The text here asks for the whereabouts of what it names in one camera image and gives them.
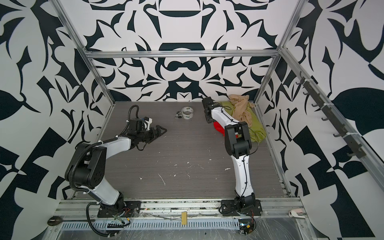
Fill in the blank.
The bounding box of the grey wall hook rail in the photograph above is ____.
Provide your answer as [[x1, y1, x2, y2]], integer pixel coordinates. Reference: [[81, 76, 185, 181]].
[[297, 71, 367, 159]]

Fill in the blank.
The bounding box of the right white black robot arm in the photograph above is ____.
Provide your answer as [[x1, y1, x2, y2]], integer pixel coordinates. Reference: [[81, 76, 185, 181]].
[[202, 97, 256, 209]]

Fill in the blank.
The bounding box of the aluminium front rail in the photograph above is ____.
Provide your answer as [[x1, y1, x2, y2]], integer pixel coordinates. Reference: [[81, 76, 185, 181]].
[[54, 198, 306, 220]]

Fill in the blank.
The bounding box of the clear packing tape roll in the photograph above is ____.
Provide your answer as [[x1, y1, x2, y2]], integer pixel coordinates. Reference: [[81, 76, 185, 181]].
[[181, 106, 194, 120]]

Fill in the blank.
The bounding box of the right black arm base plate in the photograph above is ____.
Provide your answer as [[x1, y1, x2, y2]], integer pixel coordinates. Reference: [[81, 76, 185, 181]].
[[219, 200, 263, 216]]

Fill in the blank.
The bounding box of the black silver binder clip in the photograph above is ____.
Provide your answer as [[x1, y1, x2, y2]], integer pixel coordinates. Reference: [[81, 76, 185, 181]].
[[175, 111, 183, 119]]

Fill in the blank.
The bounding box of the beige cloth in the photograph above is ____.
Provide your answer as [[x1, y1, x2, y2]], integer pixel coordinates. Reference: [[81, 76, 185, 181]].
[[229, 95, 254, 127]]

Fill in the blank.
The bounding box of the small electronics board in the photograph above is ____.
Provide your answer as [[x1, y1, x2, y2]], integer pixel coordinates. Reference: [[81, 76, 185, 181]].
[[239, 219, 256, 235]]

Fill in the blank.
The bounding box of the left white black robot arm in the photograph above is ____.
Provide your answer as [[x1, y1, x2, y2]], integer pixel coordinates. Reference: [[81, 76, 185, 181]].
[[65, 105, 167, 216]]

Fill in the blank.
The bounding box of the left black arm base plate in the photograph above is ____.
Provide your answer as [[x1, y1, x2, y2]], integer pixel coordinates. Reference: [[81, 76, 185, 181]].
[[97, 201, 142, 218]]

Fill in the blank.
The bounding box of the yellow tag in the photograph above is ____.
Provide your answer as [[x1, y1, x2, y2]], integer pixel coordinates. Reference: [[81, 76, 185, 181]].
[[181, 212, 188, 226]]

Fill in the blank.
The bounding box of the white slotted cable duct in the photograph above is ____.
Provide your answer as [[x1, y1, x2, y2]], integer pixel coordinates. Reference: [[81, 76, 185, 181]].
[[58, 218, 241, 231]]

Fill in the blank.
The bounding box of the green cloth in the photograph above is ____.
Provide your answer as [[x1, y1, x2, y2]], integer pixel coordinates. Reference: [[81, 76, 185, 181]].
[[220, 102, 267, 143]]

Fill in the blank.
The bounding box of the black corrugated cable conduit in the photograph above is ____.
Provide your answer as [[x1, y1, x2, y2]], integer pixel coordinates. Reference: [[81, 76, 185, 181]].
[[85, 202, 121, 238]]

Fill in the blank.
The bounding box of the red cloth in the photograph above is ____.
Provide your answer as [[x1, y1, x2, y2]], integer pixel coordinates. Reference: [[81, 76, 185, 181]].
[[213, 122, 225, 136]]

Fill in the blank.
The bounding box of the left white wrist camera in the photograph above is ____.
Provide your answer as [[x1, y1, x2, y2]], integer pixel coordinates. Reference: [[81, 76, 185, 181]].
[[142, 117, 153, 131]]

